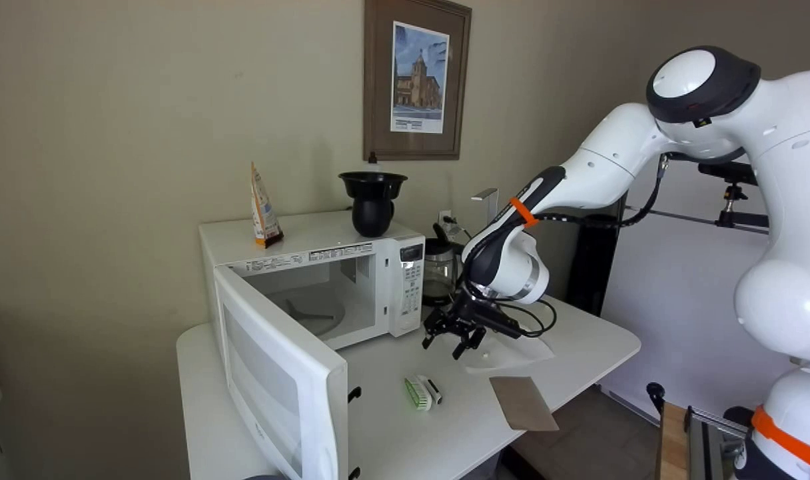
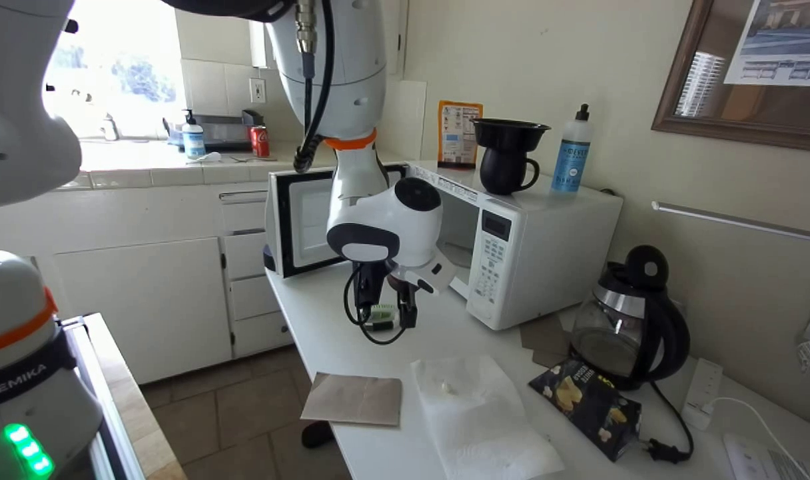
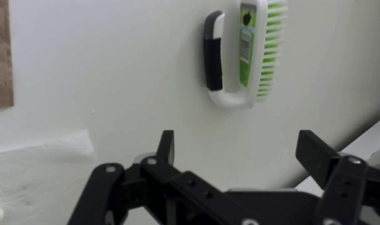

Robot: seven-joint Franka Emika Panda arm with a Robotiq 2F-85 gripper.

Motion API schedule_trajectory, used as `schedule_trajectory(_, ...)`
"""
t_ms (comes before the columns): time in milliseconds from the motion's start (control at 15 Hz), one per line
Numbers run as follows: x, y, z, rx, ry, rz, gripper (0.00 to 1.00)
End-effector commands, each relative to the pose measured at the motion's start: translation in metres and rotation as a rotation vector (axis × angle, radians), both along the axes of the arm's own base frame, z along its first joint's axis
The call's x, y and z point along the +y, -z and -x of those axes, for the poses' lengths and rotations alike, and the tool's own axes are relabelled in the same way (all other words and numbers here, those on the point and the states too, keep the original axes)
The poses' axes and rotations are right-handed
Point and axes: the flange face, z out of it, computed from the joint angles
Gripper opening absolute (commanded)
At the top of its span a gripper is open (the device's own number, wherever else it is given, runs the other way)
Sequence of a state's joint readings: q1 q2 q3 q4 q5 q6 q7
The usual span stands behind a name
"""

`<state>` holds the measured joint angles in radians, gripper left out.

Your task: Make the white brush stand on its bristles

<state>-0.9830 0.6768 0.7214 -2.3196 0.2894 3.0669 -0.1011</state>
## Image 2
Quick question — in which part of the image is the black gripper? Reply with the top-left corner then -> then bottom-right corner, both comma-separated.
349,262 -> 421,331

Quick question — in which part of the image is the white brush with green bristles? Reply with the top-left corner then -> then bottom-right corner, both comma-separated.
364,304 -> 401,327

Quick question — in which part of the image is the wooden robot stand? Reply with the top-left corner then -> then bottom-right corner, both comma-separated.
61,308 -> 189,480

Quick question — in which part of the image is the white microwave oven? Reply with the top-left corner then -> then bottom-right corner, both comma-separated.
264,159 -> 626,334

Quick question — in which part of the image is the flat brown cardboard piece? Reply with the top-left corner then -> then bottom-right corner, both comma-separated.
520,315 -> 578,367

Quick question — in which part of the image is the red can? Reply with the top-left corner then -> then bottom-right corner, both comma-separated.
248,123 -> 273,159

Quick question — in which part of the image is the black popcorn bag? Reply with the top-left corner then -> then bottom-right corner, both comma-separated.
528,356 -> 643,460

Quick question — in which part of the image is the white base cabinet with drawers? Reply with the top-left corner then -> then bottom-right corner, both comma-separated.
36,182 -> 297,386

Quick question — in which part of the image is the black countertop appliance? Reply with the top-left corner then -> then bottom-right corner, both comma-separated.
196,108 -> 268,154

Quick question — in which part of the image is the blue soap bottle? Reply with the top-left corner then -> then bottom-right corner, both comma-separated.
549,100 -> 598,198

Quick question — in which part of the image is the blue hand soap dispenser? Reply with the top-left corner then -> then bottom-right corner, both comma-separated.
180,106 -> 209,162

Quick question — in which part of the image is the white upper cabinet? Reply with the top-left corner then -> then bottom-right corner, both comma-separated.
369,0 -> 413,78

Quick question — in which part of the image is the white plug adapter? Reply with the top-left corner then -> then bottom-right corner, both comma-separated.
683,356 -> 725,415

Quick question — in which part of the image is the wooden framed picture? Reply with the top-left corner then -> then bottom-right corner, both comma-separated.
651,0 -> 810,154

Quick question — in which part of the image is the white power strip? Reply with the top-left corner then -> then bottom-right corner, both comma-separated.
723,432 -> 810,480

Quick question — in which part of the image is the glass kettle with black handle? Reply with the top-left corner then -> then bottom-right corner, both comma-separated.
570,244 -> 693,391

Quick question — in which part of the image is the black kettle power cable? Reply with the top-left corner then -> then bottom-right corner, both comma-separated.
646,379 -> 698,464

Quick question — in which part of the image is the silver wall rail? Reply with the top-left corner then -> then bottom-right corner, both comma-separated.
651,199 -> 810,244

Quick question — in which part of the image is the white cable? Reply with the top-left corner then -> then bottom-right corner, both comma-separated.
710,394 -> 810,438

